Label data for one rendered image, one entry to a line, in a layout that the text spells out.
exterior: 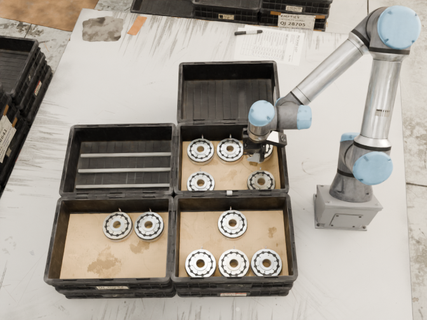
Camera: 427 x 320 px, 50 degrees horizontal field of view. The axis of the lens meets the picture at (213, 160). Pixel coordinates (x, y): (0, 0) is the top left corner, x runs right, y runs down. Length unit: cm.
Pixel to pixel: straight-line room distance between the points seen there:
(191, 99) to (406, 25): 89
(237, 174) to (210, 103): 35
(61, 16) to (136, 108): 171
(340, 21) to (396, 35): 211
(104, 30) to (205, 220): 120
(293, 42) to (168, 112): 71
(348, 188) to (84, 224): 94
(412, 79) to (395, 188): 144
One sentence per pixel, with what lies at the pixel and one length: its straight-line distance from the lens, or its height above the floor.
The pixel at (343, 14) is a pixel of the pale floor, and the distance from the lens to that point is 357.
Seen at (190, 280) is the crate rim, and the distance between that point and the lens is 146.
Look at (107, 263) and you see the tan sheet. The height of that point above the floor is 83.
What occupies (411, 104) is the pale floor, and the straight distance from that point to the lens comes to 315.
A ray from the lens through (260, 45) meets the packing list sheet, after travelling 228.
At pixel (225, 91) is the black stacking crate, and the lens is 193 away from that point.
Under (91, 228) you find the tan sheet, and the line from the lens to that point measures 169.
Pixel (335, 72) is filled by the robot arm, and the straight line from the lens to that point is 155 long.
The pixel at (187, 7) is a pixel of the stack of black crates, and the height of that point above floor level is 27.
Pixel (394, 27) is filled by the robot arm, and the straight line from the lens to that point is 142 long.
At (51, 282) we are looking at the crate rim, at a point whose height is 93.
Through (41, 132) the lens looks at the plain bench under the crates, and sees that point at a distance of 212.
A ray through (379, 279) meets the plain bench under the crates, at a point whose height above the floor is 70.
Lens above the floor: 234
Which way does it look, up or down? 60 degrees down
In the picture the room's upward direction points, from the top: 3 degrees counter-clockwise
